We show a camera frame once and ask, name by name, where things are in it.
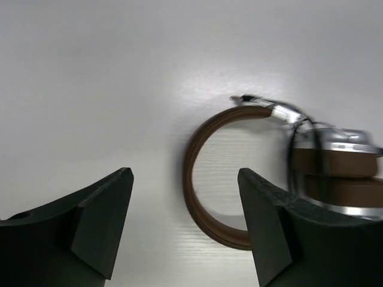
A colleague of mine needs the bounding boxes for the brown silver headphones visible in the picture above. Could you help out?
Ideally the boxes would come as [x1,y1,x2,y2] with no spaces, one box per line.
[182,94,382,251]

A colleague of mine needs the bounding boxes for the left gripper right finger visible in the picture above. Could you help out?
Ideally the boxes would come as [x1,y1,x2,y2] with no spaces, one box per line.
[238,168,382,286]

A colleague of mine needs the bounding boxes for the thin black headphone cable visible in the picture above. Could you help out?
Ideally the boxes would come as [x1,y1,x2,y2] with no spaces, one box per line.
[230,94,333,195]

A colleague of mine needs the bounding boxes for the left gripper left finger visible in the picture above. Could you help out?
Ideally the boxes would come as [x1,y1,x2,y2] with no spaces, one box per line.
[1,167,133,286]

